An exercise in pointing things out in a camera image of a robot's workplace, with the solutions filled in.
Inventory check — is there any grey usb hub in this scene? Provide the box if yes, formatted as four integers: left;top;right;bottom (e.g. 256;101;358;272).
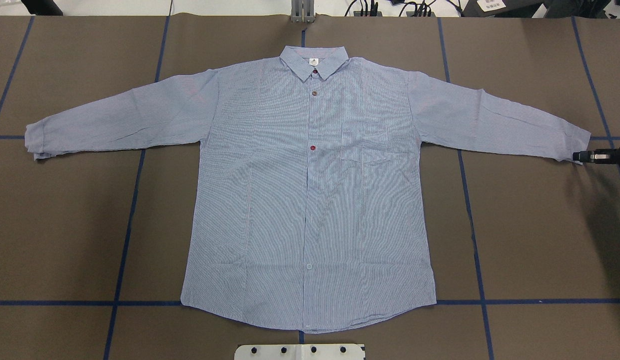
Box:
346;0;382;18
399;0;436;18

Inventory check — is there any light blue striped shirt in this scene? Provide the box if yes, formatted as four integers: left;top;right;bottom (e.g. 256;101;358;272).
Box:
24;46;591;334

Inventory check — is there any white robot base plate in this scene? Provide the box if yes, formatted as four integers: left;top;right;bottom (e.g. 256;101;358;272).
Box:
234;343;367;360

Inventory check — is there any black box with label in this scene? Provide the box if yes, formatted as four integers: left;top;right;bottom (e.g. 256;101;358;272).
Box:
461;0;544;18

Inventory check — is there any grey aluminium frame post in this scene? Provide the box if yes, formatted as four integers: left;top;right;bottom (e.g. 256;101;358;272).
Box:
291;0;316;24

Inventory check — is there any grey USB hub right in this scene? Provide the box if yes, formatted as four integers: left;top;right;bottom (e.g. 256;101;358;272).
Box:
399;0;436;18

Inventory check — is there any grey USB hub left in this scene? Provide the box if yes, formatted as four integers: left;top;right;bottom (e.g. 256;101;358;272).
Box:
346;0;382;18

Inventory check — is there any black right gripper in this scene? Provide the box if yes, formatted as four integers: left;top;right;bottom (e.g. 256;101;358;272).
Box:
573;146;620;167

